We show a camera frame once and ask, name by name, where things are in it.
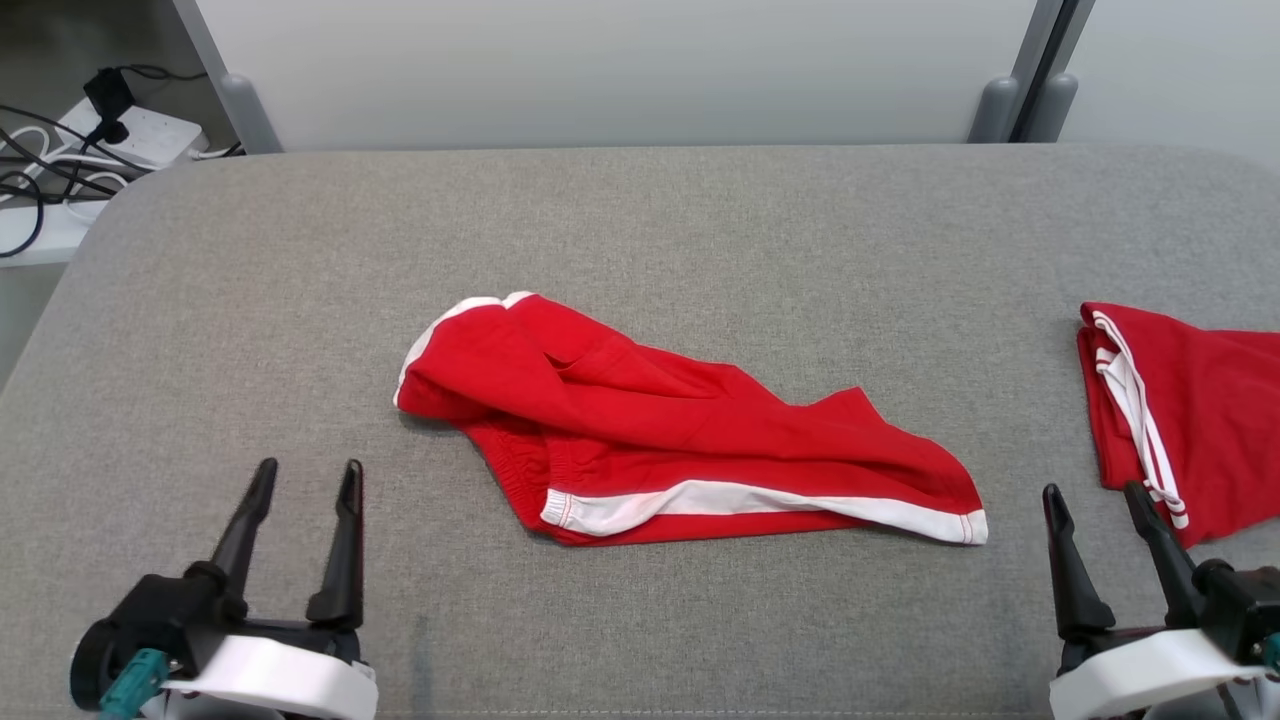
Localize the white low platform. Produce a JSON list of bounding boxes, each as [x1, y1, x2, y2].
[[0, 195, 107, 269]]

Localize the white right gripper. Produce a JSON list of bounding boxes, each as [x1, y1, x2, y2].
[[1042, 480, 1272, 720]]

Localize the white floor cable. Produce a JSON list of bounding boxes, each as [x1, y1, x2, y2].
[[0, 122, 131, 203]]

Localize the grey partition leg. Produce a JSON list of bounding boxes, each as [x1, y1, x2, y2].
[[172, 0, 285, 155]]

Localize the red white basketball jersey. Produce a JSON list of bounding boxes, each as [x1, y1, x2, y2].
[[1077, 302, 1280, 549]]

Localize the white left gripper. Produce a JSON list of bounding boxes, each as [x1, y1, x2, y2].
[[150, 458, 380, 720]]

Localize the grey rounded partition foot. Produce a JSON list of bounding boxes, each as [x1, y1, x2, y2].
[[967, 75, 1022, 144], [1025, 72, 1081, 144]]

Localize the dark metal partition post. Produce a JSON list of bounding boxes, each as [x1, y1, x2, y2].
[[1008, 0, 1097, 143]]

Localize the teal left camera connector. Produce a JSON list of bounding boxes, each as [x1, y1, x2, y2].
[[98, 648, 169, 720]]

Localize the red white-trimmed shorts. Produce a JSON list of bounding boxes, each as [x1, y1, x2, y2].
[[393, 291, 990, 547]]

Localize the black plug adapter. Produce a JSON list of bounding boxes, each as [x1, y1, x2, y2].
[[83, 66, 137, 147]]

